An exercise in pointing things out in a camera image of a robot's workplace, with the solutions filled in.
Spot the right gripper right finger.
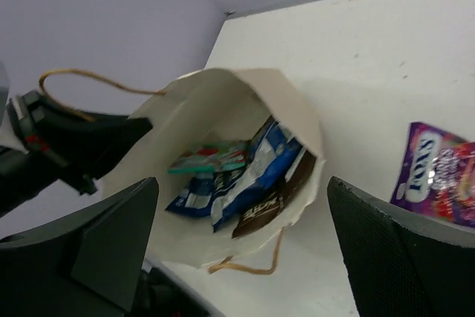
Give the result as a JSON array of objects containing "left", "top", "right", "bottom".
[{"left": 327, "top": 177, "right": 474, "bottom": 316}]

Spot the brown kettle chips bag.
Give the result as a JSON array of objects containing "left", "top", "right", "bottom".
[{"left": 232, "top": 149, "right": 316, "bottom": 239}]

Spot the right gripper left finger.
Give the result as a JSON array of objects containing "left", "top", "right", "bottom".
[{"left": 1, "top": 177, "right": 159, "bottom": 316}]

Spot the purple pink candy bag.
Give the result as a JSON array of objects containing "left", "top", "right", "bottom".
[{"left": 390, "top": 122, "right": 474, "bottom": 228}]

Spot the dark blue snack packet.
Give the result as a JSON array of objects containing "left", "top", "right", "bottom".
[{"left": 166, "top": 173, "right": 215, "bottom": 218}]

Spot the beige paper bag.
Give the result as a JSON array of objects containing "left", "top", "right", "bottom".
[{"left": 102, "top": 68, "right": 325, "bottom": 268}]

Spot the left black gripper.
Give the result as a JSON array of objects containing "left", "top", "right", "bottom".
[{"left": 1, "top": 91, "right": 153, "bottom": 216}]

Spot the green snack packet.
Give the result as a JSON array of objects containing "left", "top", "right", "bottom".
[{"left": 167, "top": 140, "right": 249, "bottom": 174}]

